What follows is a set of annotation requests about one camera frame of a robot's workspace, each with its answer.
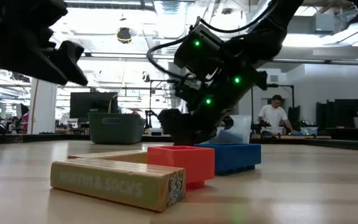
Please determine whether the white pillar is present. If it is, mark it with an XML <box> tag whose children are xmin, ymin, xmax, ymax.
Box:
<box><xmin>27</xmin><ymin>77</ymin><xmax>58</xmax><ymax>135</ymax></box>

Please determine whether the teal plastic bin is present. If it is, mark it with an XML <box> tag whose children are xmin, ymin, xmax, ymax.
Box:
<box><xmin>88</xmin><ymin>112</ymin><xmax>146</xmax><ymax>145</ymax></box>

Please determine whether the wooden block Muffin Socks print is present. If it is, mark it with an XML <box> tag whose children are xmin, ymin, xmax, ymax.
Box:
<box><xmin>50</xmin><ymin>157</ymin><xmax>186</xmax><ymax>213</ymax></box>

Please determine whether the ceiling tube light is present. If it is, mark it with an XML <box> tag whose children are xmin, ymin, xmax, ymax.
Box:
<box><xmin>84</xmin><ymin>52</ymin><xmax>149</xmax><ymax>59</ymax></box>

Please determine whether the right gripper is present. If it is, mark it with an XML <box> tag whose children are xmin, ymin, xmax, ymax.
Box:
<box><xmin>172</xmin><ymin>61</ymin><xmax>269</xmax><ymax>146</ymax></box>

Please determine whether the black cabinet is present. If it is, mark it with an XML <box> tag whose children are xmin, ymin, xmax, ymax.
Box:
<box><xmin>315</xmin><ymin>98</ymin><xmax>358</xmax><ymax>129</ymax></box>

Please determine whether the blue plastic building brick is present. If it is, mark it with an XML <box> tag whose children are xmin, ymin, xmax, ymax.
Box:
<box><xmin>194</xmin><ymin>142</ymin><xmax>262</xmax><ymax>176</ymax></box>

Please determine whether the black aluminium table frame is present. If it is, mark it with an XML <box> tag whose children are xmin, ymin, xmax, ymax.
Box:
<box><xmin>0</xmin><ymin>133</ymin><xmax>358</xmax><ymax>153</ymax></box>

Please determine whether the white background bin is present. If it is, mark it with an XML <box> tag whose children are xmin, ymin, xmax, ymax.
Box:
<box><xmin>300</xmin><ymin>126</ymin><xmax>319</xmax><ymax>136</ymax></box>

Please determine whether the orange square building brick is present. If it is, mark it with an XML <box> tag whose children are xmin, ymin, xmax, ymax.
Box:
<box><xmin>147</xmin><ymin>145</ymin><xmax>216</xmax><ymax>190</ymax></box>

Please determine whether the silver ceiling duct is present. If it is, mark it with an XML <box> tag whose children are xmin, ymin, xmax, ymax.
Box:
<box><xmin>157</xmin><ymin>0</ymin><xmax>188</xmax><ymax>106</ymax></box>

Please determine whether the plain wooden block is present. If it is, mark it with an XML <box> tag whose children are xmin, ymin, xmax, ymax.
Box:
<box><xmin>68</xmin><ymin>149</ymin><xmax>149</xmax><ymax>165</ymax></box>

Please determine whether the yellow cable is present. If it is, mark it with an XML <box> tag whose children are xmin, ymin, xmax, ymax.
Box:
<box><xmin>30</xmin><ymin>79</ymin><xmax>40</xmax><ymax>134</ymax></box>

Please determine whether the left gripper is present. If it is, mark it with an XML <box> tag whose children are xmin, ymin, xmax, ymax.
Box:
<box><xmin>0</xmin><ymin>0</ymin><xmax>89</xmax><ymax>86</ymax></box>

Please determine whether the black ceiling dome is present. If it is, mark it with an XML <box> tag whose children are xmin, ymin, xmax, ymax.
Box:
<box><xmin>116</xmin><ymin>27</ymin><xmax>132</xmax><ymax>44</ymax></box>

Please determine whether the black computer monitor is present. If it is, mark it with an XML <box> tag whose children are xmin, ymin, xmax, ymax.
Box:
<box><xmin>69</xmin><ymin>91</ymin><xmax>119</xmax><ymax>119</ymax></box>

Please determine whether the clear plastic bin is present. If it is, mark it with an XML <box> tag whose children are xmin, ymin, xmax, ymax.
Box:
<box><xmin>211</xmin><ymin>114</ymin><xmax>252</xmax><ymax>145</ymax></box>

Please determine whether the person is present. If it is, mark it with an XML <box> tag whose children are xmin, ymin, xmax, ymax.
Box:
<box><xmin>158</xmin><ymin>108</ymin><xmax>180</xmax><ymax>135</ymax></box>
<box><xmin>257</xmin><ymin>94</ymin><xmax>295</xmax><ymax>135</ymax></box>

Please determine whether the black gantry frame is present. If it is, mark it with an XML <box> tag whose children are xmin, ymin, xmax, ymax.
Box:
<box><xmin>149</xmin><ymin>79</ymin><xmax>180</xmax><ymax>131</ymax></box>
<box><xmin>250</xmin><ymin>83</ymin><xmax>295</xmax><ymax>134</ymax></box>

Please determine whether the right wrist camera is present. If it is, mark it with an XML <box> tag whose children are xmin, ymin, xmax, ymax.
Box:
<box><xmin>173</xmin><ymin>24</ymin><xmax>227</xmax><ymax>79</ymax></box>

